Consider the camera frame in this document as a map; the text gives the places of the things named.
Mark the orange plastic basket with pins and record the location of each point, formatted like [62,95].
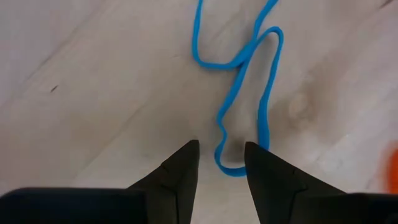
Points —
[392,171]

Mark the blue rubber band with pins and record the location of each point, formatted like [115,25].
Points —
[263,124]
[196,31]

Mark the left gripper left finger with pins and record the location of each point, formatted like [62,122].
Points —
[174,193]

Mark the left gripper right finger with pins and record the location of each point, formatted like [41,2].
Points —
[273,193]

